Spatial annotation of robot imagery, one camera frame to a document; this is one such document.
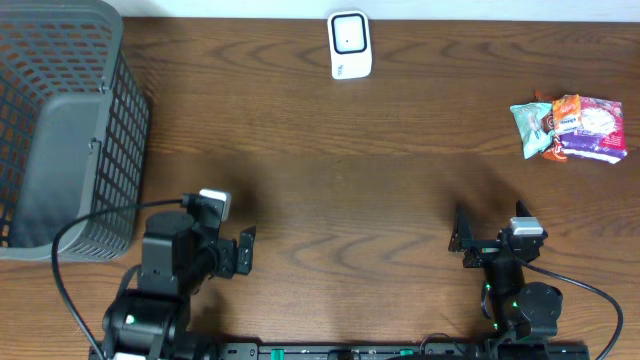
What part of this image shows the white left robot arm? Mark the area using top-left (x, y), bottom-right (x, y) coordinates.
top-left (101, 211), bottom-right (256, 360)

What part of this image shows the teal snack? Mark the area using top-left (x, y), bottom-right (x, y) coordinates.
top-left (510, 102), bottom-right (552, 159)

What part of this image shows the grey plastic mesh basket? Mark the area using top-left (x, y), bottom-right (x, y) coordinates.
top-left (1, 1), bottom-right (151, 262)

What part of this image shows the white barcode scanner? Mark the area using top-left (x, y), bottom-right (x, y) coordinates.
top-left (327, 10), bottom-right (373, 80)

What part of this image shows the red purple snack bag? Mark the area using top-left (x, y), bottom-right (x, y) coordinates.
top-left (560, 96), bottom-right (627, 164)

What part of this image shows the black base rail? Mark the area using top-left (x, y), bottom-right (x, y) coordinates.
top-left (88, 341), bottom-right (591, 360)

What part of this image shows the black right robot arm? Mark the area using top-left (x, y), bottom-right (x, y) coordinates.
top-left (448, 201), bottom-right (563, 341)

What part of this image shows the brown orange candy bar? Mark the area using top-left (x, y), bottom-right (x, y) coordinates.
top-left (534, 90), bottom-right (568, 162)

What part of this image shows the orange small snack packet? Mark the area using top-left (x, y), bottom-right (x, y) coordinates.
top-left (552, 94), bottom-right (582, 135)

